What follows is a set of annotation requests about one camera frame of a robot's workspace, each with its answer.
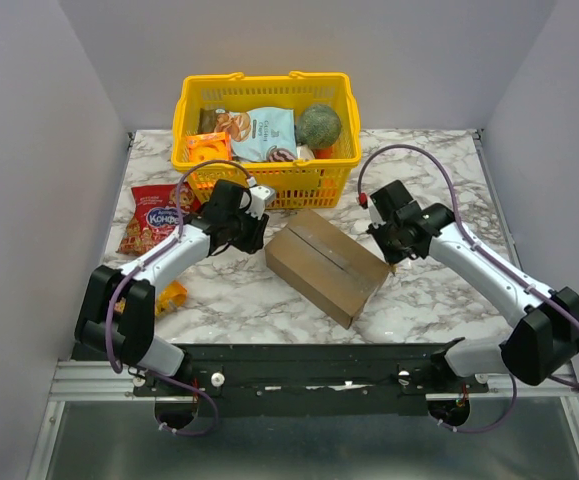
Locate brown cardboard express box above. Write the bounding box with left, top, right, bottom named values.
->
left=265, top=210, right=391, bottom=329

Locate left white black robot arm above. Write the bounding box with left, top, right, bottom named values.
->
left=75, top=180, right=276, bottom=395

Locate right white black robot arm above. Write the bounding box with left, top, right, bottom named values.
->
left=359, top=180, right=579, bottom=392

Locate red candy bag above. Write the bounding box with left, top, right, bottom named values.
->
left=117, top=184, right=179, bottom=256

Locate orange toy package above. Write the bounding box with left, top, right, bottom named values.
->
left=186, top=132, right=232, bottom=163

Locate orange yellow snack bag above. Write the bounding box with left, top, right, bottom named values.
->
left=113, top=280, right=187, bottom=319

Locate yellow plastic shopping basket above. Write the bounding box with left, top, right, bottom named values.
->
left=171, top=71, right=361, bottom=209

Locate light blue chips bag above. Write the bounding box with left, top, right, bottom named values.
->
left=214, top=107, right=297, bottom=162

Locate green round melon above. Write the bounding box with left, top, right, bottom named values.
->
left=295, top=103, right=342, bottom=149

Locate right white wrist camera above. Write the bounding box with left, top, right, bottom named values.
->
left=358, top=192, right=385, bottom=228

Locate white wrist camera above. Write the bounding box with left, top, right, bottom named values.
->
left=245, top=185, right=276, bottom=220
left=358, top=192, right=385, bottom=228

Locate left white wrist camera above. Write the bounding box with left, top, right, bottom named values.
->
left=245, top=185, right=276, bottom=220

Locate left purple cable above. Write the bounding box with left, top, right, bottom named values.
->
left=106, top=159, right=258, bottom=437

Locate purple cable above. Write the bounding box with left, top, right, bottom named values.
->
left=106, top=159, right=258, bottom=437
left=356, top=143, right=579, bottom=435

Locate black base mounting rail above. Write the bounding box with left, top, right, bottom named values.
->
left=128, top=344, right=488, bottom=424

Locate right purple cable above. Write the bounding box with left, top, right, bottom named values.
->
left=356, top=143, right=579, bottom=435

